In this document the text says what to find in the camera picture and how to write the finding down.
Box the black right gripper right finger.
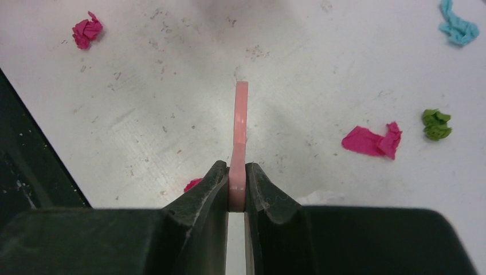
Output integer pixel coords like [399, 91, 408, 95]
[245, 163, 476, 274]

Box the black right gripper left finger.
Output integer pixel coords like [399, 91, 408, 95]
[1, 160, 228, 274]

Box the pink plastic hand brush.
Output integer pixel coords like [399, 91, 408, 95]
[228, 81, 248, 212]

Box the white paper scrap near arm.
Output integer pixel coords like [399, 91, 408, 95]
[295, 190, 345, 206]

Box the magenta paper scrap near brush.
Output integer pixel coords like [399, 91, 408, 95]
[183, 178, 202, 193]

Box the magenta paper scrap far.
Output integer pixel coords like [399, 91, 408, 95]
[341, 121, 402, 160]

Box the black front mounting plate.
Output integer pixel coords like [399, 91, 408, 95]
[1, 73, 90, 227]

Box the green paper scrap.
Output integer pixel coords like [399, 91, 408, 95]
[422, 109, 452, 141]

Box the magenta paper scrap left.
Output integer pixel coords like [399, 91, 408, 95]
[72, 11, 103, 50]

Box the cyan paper scrap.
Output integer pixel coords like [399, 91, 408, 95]
[438, 0, 480, 47]

